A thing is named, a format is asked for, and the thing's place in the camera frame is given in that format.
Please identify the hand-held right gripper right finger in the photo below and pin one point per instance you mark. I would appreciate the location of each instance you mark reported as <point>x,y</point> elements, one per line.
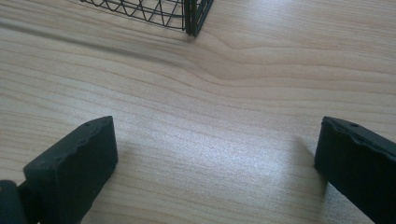
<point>361,165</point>

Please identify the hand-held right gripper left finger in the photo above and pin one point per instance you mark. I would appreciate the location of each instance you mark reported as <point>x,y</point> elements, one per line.
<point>71,174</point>

